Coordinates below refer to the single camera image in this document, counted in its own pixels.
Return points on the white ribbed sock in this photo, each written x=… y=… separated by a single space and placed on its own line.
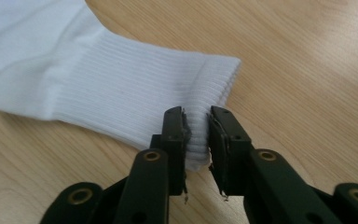
x=121 y=87

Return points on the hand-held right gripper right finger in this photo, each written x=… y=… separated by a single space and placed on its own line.
x=227 y=146

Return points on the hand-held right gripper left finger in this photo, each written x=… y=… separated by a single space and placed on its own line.
x=174 y=143

